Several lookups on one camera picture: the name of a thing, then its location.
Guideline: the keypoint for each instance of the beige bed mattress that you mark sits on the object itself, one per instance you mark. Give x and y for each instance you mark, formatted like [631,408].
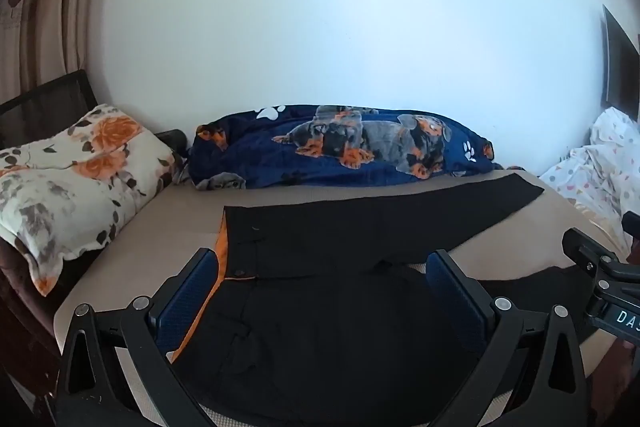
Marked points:
[165,227]

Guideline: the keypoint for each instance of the black pants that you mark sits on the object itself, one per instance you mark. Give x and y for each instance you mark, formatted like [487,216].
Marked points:
[310,237]

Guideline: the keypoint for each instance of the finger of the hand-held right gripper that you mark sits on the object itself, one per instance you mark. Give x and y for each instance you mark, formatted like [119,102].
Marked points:
[589,249]
[632,225]

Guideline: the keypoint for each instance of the white dotted duvet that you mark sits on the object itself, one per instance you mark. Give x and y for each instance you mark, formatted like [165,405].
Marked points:
[600,172]

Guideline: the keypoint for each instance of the blue dog print blanket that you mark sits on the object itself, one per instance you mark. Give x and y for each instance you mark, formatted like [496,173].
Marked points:
[350,147]

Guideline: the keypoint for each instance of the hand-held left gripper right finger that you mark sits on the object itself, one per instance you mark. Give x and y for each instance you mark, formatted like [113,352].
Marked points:
[454,298]

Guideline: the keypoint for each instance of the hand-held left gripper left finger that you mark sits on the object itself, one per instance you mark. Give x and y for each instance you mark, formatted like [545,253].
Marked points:
[186,303]

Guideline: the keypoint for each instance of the floral orange pillow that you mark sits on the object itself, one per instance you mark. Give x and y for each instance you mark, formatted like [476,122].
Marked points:
[75,187]

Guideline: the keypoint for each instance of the dark brown bed frame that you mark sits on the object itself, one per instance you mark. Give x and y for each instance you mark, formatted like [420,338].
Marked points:
[25,307]

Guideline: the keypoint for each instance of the dark wall screen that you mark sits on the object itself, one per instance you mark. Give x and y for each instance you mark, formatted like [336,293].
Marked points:
[622,67]

